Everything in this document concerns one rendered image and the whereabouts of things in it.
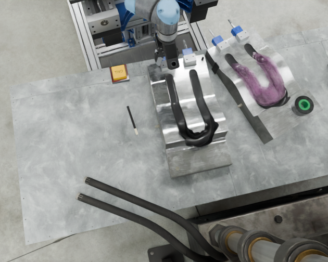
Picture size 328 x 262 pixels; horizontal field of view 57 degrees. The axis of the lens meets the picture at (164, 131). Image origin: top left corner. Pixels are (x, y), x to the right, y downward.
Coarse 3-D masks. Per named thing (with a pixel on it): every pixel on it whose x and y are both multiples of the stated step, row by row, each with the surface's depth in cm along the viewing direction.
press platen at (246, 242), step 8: (248, 232) 78; (256, 232) 77; (264, 232) 77; (240, 240) 79; (248, 240) 76; (256, 240) 75; (272, 240) 76; (280, 240) 76; (240, 248) 77; (248, 248) 75; (240, 256) 77; (248, 256) 74
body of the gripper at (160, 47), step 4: (156, 36) 118; (156, 40) 118; (160, 40) 111; (156, 44) 122; (160, 44) 117; (160, 48) 117; (176, 48) 118; (160, 52) 118; (164, 52) 118; (160, 56) 121; (164, 56) 121
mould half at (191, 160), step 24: (168, 72) 131; (168, 96) 128; (192, 96) 129; (168, 120) 122; (192, 120) 122; (216, 120) 121; (168, 144) 119; (216, 144) 126; (192, 168) 123; (216, 168) 128
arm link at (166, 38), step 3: (156, 30) 108; (177, 30) 107; (159, 33) 107; (174, 33) 107; (177, 33) 111; (159, 36) 109; (162, 36) 107; (165, 36) 107; (168, 36) 107; (171, 36) 107; (174, 36) 109; (162, 39) 109; (165, 39) 108; (168, 39) 108; (171, 39) 109
